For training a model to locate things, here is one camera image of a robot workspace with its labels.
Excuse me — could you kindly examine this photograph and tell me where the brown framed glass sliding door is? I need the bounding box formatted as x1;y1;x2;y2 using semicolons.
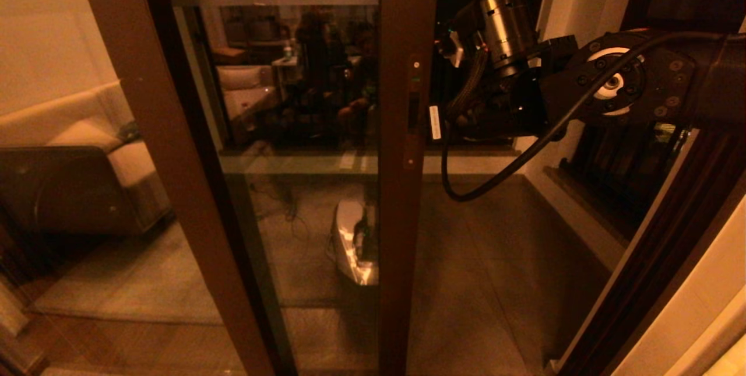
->
140;0;442;376

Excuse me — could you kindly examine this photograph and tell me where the silver cylindrical right gripper motor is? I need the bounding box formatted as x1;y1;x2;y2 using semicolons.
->
479;0;538;78

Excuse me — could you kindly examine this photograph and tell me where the stone side window sill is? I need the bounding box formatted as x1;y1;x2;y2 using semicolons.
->
542;165;633;248

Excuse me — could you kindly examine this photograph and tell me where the dark brown door jamb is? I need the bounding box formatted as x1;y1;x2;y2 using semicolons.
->
551;125;746;376

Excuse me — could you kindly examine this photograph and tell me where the grey sofa with light cushions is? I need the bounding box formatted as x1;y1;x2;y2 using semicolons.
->
0;82;173;237

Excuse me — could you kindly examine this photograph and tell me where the black braided cable sleeve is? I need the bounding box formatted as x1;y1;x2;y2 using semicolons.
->
446;48;491;121

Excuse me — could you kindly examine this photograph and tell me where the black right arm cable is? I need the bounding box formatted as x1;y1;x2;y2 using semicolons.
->
440;31;729;202

